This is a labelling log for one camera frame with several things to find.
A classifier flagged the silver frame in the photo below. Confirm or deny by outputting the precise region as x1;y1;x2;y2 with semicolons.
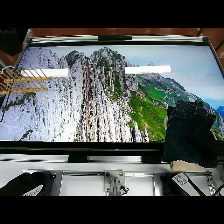
0;34;224;197

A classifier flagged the brown clothes hanger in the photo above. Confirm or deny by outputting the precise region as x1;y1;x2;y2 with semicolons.
0;83;50;97
0;65;52;85

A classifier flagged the black garment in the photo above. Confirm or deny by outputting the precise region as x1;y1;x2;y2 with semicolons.
0;28;28;57
162;99;224;169

